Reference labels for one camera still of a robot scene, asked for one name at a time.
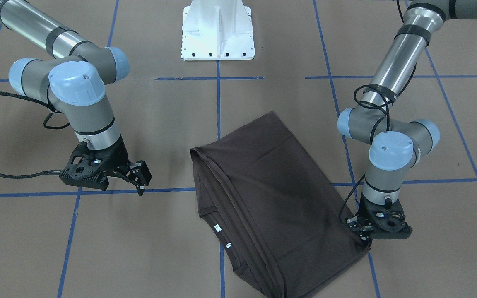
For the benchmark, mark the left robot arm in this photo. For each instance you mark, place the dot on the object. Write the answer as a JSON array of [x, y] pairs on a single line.
[[395, 146]]

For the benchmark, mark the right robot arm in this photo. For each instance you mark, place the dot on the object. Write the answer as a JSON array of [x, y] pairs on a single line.
[[73, 84]]

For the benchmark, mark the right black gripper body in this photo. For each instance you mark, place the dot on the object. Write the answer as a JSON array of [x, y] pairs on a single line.
[[117, 156]]

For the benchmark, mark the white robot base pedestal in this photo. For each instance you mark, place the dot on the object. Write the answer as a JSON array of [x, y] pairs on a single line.
[[217, 30]]

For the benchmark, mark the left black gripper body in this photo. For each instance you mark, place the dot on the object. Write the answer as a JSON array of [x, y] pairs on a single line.
[[359, 224]]

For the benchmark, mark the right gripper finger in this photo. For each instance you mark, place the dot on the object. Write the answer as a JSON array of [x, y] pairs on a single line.
[[135, 176], [143, 165]]

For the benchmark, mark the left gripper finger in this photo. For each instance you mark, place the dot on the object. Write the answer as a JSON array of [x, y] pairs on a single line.
[[359, 224], [366, 241]]

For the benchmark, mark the dark brown t-shirt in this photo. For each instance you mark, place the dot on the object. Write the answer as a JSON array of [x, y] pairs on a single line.
[[273, 210]]

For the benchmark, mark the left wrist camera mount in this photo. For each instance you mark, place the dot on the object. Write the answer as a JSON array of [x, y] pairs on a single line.
[[390, 225]]

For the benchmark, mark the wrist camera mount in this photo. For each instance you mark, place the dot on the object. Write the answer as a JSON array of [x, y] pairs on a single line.
[[390, 225], [72, 173]]

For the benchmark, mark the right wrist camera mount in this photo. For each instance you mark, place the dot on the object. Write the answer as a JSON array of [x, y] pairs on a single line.
[[72, 173]]

